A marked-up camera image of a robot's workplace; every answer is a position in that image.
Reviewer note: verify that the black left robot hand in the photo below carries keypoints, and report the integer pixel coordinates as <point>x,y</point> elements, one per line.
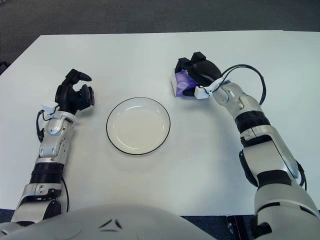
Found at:
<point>63,96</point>

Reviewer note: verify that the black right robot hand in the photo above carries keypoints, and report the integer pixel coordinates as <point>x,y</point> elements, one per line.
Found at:
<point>205,71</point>

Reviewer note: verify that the purple tissue paper pack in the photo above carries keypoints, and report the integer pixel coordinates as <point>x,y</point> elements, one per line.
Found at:
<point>181,80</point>

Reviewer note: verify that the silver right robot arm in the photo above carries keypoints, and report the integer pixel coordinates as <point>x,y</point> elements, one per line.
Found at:
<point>250,105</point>

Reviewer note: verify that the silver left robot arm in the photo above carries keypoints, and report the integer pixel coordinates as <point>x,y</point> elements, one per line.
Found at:
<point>53,140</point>

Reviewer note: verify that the white plate with black rim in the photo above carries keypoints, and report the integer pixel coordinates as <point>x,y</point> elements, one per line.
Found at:
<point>138,127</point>

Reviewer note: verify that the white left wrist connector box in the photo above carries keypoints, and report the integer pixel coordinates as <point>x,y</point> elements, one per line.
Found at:
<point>48,106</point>

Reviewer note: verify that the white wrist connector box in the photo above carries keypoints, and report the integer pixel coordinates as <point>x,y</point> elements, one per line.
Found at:
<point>48,106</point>
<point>201,92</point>

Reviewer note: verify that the white right wrist connector box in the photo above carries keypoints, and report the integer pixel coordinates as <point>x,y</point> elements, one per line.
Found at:
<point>201,92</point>

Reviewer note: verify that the grey robot torso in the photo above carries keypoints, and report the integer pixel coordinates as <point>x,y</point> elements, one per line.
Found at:
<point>125,225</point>

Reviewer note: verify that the black table frame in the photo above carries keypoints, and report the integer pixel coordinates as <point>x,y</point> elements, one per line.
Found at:
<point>235,225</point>

